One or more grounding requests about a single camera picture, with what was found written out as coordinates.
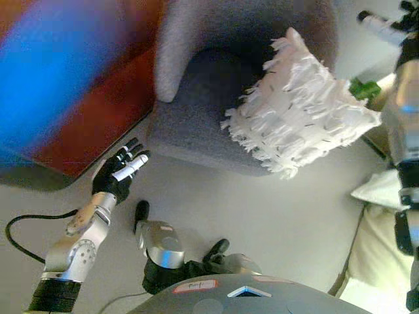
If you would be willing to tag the grey robot torso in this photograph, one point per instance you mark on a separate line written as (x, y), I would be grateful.
(248, 299)

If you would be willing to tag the black robot foot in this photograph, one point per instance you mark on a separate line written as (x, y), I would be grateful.
(142, 212)
(219, 247)

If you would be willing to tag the cream bed blanket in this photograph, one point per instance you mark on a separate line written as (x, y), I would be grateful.
(376, 261)

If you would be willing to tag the green potted plant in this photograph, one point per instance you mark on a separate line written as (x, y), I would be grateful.
(363, 89)

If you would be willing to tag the white fringed throw pillow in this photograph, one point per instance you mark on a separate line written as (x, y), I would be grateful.
(301, 114)

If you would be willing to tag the silver left robot leg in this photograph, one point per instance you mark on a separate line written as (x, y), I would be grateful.
(163, 245)

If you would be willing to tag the black left robot foot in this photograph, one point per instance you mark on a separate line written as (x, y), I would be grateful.
(142, 212)

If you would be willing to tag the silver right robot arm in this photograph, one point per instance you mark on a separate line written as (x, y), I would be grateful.
(406, 131)

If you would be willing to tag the silver robot leg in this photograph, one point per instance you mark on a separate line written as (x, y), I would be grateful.
(242, 263)
(163, 245)

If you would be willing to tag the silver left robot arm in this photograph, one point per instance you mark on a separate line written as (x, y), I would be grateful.
(75, 252)

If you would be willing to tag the silver right robot leg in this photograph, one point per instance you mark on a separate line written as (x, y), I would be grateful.
(242, 263)

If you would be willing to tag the grey fabric armchair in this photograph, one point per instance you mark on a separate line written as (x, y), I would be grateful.
(196, 131)

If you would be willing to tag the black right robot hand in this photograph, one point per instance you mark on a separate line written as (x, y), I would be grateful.
(407, 19)

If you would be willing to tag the black right robot foot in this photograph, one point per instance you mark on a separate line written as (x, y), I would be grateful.
(219, 247)

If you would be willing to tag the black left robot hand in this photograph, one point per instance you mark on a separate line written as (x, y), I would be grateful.
(109, 183)

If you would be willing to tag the white bed duvet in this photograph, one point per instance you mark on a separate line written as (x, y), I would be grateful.
(376, 191)

